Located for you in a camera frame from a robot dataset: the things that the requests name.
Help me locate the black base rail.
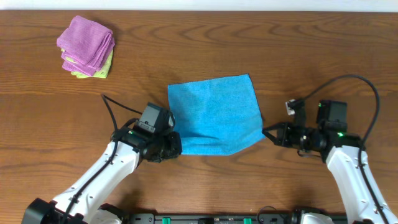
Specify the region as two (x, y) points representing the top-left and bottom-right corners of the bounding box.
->
(124, 207), (349, 224)

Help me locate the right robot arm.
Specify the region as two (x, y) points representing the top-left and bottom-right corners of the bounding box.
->
(262, 100), (397, 223)

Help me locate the folded green cloth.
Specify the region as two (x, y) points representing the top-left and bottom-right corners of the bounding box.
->
(61, 49), (113, 78)

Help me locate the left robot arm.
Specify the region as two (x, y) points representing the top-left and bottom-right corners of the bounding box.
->
(22, 103), (182, 223)

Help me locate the right black cable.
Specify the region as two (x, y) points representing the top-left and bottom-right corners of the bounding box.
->
(300, 73), (391, 224)

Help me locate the blue cloth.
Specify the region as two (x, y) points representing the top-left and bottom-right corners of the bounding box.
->
(168, 74), (265, 156)

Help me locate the folded purple cloth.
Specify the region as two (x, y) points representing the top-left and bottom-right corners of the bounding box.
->
(57, 16), (115, 77)

